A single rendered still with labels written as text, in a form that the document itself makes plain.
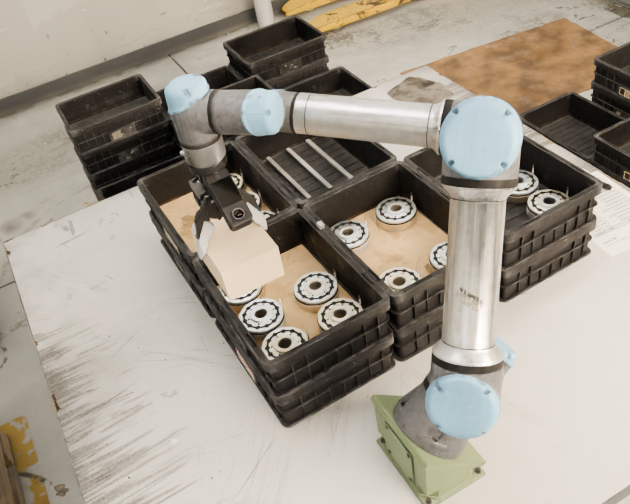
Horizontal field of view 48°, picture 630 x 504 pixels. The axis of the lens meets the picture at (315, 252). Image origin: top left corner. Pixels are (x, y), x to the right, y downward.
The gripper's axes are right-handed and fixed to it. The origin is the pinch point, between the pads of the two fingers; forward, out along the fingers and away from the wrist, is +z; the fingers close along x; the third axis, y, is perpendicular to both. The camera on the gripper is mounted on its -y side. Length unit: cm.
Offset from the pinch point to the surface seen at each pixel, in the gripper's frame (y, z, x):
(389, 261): 2.7, 26.7, -35.5
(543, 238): -15, 25, -67
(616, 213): -7, 40, -100
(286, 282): 11.6, 26.6, -11.9
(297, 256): 18.1, 26.5, -18.3
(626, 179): 29, 71, -147
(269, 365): -17.1, 16.9, 4.4
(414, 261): -0.9, 26.7, -40.2
